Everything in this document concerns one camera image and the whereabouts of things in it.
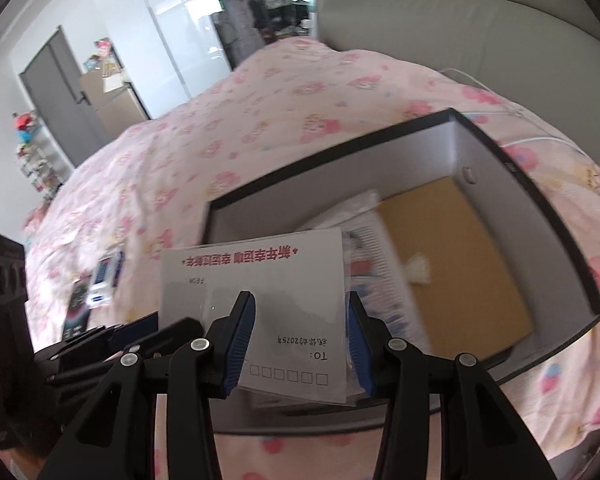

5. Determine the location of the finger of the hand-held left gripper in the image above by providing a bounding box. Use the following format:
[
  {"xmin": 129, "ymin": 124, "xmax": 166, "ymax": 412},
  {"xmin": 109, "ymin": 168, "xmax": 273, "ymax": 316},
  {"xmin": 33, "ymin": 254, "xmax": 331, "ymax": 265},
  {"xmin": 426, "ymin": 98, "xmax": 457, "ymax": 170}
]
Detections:
[
  {"xmin": 35, "ymin": 317, "xmax": 206, "ymax": 387},
  {"xmin": 60, "ymin": 311, "xmax": 160, "ymax": 361}
]

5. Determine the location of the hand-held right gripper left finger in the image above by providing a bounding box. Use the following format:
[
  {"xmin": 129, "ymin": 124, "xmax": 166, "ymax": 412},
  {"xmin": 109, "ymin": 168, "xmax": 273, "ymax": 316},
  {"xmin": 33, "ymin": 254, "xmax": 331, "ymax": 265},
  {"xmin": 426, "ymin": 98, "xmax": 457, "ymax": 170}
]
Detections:
[{"xmin": 39, "ymin": 291, "xmax": 257, "ymax": 480}]

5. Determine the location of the clear bag of printed cards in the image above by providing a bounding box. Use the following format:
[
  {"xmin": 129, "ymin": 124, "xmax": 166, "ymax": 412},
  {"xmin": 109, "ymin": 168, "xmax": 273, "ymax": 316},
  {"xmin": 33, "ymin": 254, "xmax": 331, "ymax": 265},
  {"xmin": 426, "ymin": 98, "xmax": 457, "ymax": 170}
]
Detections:
[{"xmin": 300, "ymin": 190, "xmax": 431, "ymax": 361}]

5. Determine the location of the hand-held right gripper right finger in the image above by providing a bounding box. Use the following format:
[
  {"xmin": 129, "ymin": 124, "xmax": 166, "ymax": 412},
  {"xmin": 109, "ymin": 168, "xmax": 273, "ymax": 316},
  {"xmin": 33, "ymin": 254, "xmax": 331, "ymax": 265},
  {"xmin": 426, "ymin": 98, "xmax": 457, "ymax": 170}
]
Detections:
[{"xmin": 347, "ymin": 292, "xmax": 551, "ymax": 480}]

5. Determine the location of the brown paper envelope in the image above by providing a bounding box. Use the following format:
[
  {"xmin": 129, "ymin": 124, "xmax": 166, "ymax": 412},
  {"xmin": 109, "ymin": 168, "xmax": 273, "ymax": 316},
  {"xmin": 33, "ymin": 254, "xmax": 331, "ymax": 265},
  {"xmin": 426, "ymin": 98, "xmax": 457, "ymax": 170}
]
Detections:
[{"xmin": 377, "ymin": 176, "xmax": 535, "ymax": 361}]

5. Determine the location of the pink floral blanket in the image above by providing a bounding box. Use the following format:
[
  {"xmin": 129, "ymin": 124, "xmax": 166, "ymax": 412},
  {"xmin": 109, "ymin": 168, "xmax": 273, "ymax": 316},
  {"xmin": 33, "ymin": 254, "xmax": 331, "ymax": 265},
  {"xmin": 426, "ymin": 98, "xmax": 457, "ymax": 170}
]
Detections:
[{"xmin": 22, "ymin": 37, "xmax": 600, "ymax": 480}]

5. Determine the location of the glossy white wardrobe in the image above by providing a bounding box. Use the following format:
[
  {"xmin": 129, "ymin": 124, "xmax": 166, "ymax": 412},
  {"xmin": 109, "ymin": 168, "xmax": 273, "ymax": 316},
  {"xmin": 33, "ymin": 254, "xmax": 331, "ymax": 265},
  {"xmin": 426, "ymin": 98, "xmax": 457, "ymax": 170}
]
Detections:
[{"xmin": 89, "ymin": 0, "xmax": 234, "ymax": 122}]

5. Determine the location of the cream leather sofa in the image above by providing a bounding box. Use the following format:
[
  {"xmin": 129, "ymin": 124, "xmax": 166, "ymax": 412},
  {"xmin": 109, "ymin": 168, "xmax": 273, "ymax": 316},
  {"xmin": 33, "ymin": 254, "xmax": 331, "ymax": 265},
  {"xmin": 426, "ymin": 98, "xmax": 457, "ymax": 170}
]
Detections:
[{"xmin": 314, "ymin": 0, "xmax": 600, "ymax": 186}]

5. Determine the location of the steel cabinet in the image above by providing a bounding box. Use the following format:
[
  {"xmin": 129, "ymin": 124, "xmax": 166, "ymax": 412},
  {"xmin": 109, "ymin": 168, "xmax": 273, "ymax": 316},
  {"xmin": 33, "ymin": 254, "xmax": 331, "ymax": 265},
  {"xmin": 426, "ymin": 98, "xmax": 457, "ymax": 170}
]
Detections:
[{"xmin": 78, "ymin": 67, "xmax": 152, "ymax": 144}]

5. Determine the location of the dark printed card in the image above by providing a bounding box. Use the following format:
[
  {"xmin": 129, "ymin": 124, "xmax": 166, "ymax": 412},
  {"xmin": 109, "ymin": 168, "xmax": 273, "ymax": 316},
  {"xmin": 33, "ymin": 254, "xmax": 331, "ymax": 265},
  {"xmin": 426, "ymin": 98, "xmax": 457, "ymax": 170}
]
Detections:
[{"xmin": 61, "ymin": 276, "xmax": 92, "ymax": 344}]

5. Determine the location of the black box with grey inside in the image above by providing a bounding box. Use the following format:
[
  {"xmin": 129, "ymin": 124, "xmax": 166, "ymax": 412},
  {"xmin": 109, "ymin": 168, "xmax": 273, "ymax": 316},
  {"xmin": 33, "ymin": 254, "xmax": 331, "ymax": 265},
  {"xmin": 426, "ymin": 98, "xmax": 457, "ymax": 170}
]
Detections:
[{"xmin": 200, "ymin": 107, "xmax": 600, "ymax": 433}]

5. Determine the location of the white postcard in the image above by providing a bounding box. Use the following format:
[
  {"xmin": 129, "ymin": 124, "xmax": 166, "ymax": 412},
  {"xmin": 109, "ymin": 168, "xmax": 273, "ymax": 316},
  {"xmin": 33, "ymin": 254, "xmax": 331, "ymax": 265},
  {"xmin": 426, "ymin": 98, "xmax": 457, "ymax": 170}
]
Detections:
[{"xmin": 159, "ymin": 227, "xmax": 362, "ymax": 407}]

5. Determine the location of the small blue and white box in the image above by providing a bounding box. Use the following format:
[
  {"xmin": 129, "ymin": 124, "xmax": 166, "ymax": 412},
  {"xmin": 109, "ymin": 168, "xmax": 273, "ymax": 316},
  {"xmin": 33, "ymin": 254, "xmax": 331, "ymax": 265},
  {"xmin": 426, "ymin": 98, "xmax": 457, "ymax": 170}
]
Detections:
[{"xmin": 86, "ymin": 249, "xmax": 127, "ymax": 309}]

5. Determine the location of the white cable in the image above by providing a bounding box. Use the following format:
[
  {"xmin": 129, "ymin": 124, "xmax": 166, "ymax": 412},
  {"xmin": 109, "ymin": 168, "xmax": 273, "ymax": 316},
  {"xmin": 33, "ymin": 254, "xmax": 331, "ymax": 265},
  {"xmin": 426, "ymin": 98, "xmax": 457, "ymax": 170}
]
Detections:
[{"xmin": 439, "ymin": 66, "xmax": 597, "ymax": 172}]

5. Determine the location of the grey door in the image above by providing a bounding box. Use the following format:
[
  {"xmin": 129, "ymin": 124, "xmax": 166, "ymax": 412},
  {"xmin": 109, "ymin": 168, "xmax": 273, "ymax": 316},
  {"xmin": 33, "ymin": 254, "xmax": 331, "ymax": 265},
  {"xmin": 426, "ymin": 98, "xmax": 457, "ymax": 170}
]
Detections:
[{"xmin": 19, "ymin": 26, "xmax": 112, "ymax": 169}]

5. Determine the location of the wire shelf rack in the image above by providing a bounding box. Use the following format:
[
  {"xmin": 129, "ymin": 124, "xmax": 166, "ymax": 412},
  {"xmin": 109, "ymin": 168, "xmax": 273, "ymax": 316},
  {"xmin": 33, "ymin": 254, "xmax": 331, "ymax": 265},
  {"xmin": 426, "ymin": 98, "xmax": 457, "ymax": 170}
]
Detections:
[{"xmin": 12, "ymin": 110, "xmax": 74, "ymax": 197}]

